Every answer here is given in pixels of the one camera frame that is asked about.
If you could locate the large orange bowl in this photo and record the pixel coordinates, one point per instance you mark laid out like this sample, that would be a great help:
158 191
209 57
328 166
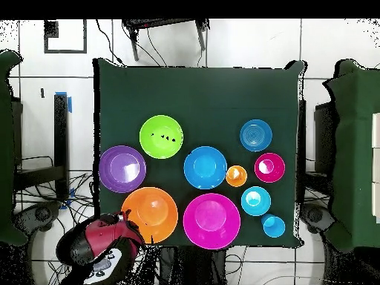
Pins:
154 213

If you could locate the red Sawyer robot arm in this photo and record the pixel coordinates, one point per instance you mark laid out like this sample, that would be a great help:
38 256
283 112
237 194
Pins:
98 237

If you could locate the green bowl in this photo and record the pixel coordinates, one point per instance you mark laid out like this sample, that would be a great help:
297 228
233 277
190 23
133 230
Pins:
161 145

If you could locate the orange cup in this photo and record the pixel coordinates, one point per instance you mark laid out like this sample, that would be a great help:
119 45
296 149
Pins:
236 178

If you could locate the dark green tablecloth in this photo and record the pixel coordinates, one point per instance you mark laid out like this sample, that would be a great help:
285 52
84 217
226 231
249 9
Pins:
207 95

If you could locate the large pink bowl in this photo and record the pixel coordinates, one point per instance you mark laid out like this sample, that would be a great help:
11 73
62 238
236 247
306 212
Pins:
211 221

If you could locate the translucent blue bowl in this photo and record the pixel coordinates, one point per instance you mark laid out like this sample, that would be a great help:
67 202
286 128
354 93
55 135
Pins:
256 135

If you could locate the purple bowl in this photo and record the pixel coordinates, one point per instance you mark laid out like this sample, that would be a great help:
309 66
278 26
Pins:
118 169

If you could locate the small ribbed cyan bowl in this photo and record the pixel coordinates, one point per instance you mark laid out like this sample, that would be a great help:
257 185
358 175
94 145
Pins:
258 204

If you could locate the small crimson bowl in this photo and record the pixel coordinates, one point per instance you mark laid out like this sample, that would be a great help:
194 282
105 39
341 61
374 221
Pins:
274 172

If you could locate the blue cup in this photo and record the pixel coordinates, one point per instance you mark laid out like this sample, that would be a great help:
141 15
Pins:
274 227

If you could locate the black bench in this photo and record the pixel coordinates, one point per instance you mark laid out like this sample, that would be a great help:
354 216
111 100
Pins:
61 133
325 133

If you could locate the blue tape strip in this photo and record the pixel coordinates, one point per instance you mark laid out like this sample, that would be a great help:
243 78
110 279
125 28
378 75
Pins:
70 104

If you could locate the black stool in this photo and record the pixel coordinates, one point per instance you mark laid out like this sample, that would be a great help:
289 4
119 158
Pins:
163 23

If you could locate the green clothed side table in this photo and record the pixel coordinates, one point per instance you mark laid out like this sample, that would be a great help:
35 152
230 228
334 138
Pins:
356 148
6 148

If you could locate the white drawer unit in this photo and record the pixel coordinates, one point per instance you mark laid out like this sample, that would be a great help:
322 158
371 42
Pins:
376 133

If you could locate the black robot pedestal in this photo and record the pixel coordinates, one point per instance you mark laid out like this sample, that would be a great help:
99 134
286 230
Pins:
202 267

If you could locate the black square frame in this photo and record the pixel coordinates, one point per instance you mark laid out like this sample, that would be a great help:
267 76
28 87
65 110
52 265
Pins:
65 51

